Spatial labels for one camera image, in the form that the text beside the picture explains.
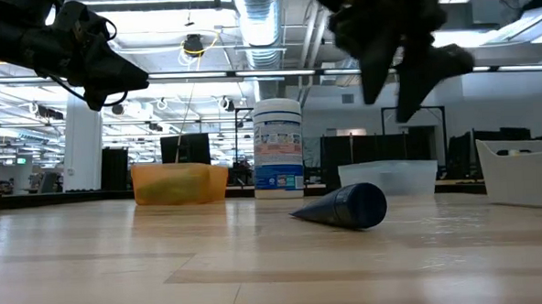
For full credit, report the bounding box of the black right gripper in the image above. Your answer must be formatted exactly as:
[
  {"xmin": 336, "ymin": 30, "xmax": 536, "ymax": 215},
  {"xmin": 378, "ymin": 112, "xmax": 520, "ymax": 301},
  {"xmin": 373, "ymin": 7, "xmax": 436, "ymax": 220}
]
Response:
[{"xmin": 326, "ymin": 0, "xmax": 479, "ymax": 126}]

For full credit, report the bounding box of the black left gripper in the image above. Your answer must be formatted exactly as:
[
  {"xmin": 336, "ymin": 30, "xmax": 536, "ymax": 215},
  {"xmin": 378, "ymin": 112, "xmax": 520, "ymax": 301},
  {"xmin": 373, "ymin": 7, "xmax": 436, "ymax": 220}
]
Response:
[{"xmin": 16, "ymin": 0, "xmax": 151, "ymax": 99}]

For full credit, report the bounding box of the clear plastic bin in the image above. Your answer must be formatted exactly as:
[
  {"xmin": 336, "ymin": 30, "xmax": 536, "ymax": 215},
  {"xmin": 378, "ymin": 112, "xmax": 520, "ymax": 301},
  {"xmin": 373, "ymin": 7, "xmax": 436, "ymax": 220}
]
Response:
[{"xmin": 338, "ymin": 157, "xmax": 439, "ymax": 200}]

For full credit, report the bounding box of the green travel bottle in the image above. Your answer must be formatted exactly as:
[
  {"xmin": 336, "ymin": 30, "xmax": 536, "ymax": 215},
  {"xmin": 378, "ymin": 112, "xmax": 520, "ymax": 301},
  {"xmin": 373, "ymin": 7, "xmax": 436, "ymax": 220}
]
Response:
[{"xmin": 136, "ymin": 170, "xmax": 210, "ymax": 204}]

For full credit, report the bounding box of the white pillar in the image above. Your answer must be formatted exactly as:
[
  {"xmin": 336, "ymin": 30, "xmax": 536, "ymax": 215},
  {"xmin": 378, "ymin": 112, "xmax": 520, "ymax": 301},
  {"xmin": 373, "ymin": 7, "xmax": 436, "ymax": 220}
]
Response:
[{"xmin": 60, "ymin": 92, "xmax": 105, "ymax": 193}]

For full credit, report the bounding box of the black ceiling device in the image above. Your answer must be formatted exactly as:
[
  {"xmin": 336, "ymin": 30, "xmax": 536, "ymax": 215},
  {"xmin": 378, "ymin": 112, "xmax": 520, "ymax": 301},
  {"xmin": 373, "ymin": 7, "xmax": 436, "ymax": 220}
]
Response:
[{"xmin": 181, "ymin": 32, "xmax": 206, "ymax": 60}]

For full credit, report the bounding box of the black partition screen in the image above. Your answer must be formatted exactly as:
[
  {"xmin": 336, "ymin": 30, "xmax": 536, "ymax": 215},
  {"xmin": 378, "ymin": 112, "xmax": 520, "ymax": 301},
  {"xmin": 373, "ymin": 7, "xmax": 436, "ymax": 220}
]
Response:
[{"xmin": 319, "ymin": 130, "xmax": 438, "ymax": 186}]

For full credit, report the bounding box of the black background cabinet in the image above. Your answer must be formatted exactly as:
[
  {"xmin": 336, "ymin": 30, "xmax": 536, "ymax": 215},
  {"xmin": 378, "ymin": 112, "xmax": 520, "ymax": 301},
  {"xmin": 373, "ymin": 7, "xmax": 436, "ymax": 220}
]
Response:
[{"xmin": 99, "ymin": 147, "xmax": 131, "ymax": 191}]

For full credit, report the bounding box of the ceiling light panel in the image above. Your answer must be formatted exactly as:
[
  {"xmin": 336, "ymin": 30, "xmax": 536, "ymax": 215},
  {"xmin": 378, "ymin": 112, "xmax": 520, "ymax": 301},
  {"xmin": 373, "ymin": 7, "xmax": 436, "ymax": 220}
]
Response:
[{"xmin": 429, "ymin": 6, "xmax": 542, "ymax": 49}]

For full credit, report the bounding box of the black background monitor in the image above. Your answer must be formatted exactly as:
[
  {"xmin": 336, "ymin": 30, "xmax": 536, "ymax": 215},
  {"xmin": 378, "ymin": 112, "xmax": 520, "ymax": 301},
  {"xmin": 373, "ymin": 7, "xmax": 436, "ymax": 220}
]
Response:
[{"xmin": 159, "ymin": 132, "xmax": 211, "ymax": 167}]

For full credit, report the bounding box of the long ceiling light strip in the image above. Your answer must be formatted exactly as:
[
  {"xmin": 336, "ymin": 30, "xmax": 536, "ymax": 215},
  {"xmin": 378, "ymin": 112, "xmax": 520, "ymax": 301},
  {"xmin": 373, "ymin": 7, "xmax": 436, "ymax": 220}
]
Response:
[{"xmin": 0, "ymin": 52, "xmax": 542, "ymax": 95}]

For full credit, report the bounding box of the white wipes canister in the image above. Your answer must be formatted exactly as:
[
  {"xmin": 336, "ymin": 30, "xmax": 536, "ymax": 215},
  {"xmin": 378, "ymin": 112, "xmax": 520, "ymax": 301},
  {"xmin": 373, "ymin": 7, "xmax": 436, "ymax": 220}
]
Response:
[{"xmin": 250, "ymin": 97, "xmax": 306, "ymax": 201}]

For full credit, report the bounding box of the orange translucent plastic bin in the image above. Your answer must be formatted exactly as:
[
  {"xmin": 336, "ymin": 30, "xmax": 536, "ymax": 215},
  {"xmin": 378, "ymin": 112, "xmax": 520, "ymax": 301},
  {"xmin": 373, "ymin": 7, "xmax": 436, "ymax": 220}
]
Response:
[{"xmin": 129, "ymin": 159, "xmax": 231, "ymax": 208}]

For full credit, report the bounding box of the white plastic bin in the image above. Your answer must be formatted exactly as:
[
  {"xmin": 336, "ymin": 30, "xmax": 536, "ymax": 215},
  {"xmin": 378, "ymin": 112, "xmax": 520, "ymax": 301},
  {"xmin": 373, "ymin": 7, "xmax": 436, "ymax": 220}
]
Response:
[{"xmin": 475, "ymin": 136, "xmax": 542, "ymax": 213}]

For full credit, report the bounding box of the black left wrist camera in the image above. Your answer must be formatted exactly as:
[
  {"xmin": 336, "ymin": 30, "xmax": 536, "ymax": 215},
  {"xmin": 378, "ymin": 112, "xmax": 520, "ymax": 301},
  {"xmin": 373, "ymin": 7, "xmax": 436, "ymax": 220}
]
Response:
[{"xmin": 83, "ymin": 86, "xmax": 115, "ymax": 113}]

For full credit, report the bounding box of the black metal stand frame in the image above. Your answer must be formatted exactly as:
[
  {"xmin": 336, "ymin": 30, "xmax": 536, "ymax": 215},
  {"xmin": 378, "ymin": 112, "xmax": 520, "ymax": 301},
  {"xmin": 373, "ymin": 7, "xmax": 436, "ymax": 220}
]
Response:
[{"xmin": 380, "ymin": 103, "xmax": 450, "ymax": 183}]

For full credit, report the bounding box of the yellow ceiling cable loop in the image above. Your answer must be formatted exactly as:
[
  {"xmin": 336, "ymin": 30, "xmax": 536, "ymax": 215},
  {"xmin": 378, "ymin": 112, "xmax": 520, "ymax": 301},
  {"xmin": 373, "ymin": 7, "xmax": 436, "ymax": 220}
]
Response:
[{"xmin": 179, "ymin": 28, "xmax": 222, "ymax": 57}]

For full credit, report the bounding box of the silver ventilation duct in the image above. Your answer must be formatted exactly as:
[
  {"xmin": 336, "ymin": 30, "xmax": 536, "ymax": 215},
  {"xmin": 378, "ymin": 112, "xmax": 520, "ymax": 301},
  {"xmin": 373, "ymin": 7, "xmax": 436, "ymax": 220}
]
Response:
[{"xmin": 232, "ymin": 0, "xmax": 291, "ymax": 104}]

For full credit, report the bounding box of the black aluminium table frame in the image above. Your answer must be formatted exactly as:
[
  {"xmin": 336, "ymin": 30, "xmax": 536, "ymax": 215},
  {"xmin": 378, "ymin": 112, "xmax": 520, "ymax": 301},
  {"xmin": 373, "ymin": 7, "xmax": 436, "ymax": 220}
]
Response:
[{"xmin": 0, "ymin": 172, "xmax": 487, "ymax": 215}]

